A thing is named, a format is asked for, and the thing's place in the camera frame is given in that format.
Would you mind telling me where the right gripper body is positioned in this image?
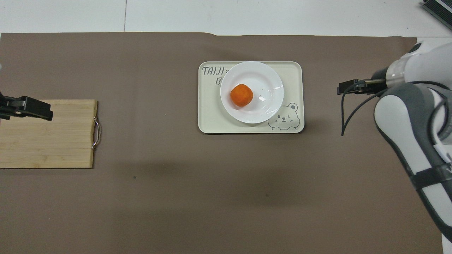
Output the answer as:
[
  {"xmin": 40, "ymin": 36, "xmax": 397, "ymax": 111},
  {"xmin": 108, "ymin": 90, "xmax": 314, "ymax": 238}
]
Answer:
[{"xmin": 363, "ymin": 68, "xmax": 388, "ymax": 95}]

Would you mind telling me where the white round plate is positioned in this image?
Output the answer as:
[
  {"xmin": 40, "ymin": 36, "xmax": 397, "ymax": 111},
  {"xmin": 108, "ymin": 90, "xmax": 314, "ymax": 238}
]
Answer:
[{"xmin": 220, "ymin": 61, "xmax": 284, "ymax": 124}]

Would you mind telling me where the orange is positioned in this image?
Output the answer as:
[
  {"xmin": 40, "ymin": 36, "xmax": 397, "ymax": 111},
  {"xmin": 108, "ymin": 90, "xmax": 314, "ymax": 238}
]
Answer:
[{"xmin": 230, "ymin": 84, "xmax": 254, "ymax": 108}]

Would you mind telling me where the black stand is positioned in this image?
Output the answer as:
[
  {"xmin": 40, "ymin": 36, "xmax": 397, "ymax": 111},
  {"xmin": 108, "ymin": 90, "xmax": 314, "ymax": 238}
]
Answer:
[{"xmin": 422, "ymin": 0, "xmax": 452, "ymax": 20}]

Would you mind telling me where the cream tray with bear print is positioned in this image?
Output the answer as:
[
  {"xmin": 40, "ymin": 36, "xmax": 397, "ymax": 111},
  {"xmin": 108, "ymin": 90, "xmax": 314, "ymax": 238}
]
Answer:
[{"xmin": 198, "ymin": 61, "xmax": 305, "ymax": 134}]

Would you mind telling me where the black cable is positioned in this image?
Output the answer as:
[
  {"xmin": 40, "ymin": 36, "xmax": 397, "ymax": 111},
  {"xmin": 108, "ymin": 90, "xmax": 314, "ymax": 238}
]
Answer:
[{"xmin": 340, "ymin": 80, "xmax": 452, "ymax": 143}]

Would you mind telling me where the wooden cutting board metal handle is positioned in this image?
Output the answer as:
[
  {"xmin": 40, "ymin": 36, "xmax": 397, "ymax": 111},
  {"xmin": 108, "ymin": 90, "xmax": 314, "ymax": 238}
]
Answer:
[{"xmin": 0, "ymin": 99, "xmax": 101, "ymax": 169}]

